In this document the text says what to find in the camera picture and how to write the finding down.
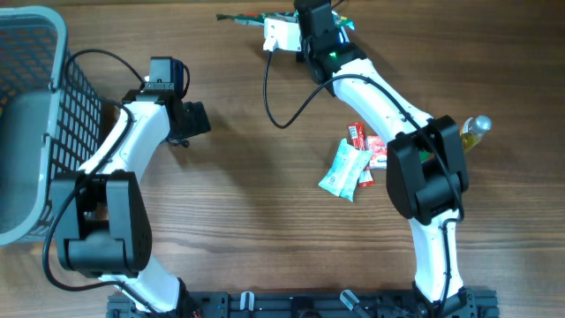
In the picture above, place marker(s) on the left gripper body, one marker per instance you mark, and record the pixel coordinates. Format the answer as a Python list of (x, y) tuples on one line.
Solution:
[(195, 122)]

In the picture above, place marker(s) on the green sponge pack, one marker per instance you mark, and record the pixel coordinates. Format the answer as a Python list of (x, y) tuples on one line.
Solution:
[(258, 19)]

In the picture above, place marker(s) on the red toothpaste box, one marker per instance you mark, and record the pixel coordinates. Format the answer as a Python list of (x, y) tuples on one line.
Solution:
[(357, 136)]

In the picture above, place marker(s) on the sponge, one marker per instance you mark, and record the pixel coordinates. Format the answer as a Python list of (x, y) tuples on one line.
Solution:
[(379, 149)]

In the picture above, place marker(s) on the light green wipes packet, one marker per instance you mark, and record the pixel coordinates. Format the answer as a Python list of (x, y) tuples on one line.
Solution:
[(342, 178)]

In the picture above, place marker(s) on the yellow dish soap bottle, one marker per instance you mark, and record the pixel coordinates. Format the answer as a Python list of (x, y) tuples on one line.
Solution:
[(474, 130)]

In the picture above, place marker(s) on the green lid jar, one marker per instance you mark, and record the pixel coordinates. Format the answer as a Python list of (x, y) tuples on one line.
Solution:
[(424, 156)]

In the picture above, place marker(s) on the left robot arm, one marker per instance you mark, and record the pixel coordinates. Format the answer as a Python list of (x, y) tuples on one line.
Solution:
[(101, 234)]

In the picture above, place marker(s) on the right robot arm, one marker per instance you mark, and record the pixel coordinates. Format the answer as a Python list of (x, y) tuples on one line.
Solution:
[(426, 172)]

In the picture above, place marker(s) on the grey plastic mesh basket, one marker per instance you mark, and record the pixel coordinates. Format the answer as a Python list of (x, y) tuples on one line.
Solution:
[(47, 123)]

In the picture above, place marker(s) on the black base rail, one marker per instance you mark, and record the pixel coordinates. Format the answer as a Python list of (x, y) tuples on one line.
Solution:
[(402, 303)]

